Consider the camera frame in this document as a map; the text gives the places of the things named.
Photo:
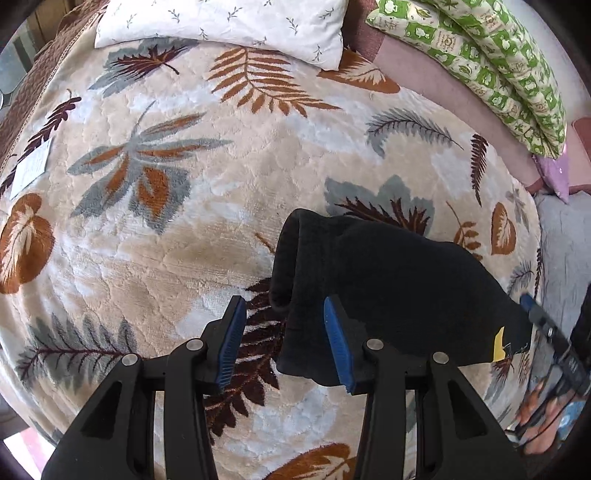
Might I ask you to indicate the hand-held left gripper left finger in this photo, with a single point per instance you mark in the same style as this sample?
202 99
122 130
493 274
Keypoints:
231 339

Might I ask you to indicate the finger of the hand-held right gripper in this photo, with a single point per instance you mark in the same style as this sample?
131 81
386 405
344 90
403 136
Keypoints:
538 316

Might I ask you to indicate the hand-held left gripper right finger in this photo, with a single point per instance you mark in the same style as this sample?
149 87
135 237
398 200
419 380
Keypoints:
336 341

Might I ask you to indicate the black pants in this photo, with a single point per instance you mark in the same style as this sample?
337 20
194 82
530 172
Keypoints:
392 286

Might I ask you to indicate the person's right hand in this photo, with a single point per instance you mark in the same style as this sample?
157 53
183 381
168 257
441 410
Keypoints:
540 417

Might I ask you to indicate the grey quilted cover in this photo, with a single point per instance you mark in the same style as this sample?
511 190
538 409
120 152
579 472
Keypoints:
565 240

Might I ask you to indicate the purple pillow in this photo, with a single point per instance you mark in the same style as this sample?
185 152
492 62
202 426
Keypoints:
554 173

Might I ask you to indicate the leaf print plush blanket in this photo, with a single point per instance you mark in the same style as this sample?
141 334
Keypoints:
194 194

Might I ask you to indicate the white paper card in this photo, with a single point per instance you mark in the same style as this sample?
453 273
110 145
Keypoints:
31 167

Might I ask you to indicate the green patterned quilt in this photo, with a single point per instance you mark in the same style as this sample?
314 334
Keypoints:
489 50

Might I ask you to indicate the pink bed sheet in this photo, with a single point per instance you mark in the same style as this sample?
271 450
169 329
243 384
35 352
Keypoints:
415 64

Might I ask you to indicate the white sprig print pillow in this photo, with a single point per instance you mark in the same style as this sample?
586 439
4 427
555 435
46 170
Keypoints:
231 23

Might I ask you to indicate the brown quilted bedspread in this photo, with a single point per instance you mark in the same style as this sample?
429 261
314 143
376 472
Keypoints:
37 78

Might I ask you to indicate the wooden headboard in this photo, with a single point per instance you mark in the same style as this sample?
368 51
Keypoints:
48 18

